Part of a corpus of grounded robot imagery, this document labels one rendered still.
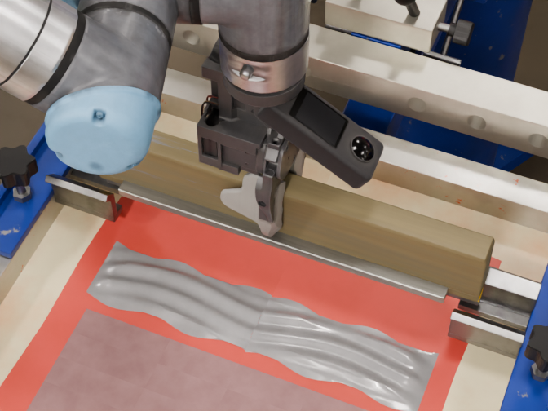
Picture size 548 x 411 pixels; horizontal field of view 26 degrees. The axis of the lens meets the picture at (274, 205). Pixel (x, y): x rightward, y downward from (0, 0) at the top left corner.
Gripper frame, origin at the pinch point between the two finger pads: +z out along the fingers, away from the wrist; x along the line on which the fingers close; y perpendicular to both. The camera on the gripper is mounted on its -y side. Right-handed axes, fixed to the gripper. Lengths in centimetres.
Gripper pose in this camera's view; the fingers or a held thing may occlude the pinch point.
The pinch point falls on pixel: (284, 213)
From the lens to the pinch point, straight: 116.5
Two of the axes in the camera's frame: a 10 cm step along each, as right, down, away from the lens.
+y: -9.3, -3.1, 2.2
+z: 0.0, 6.0, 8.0
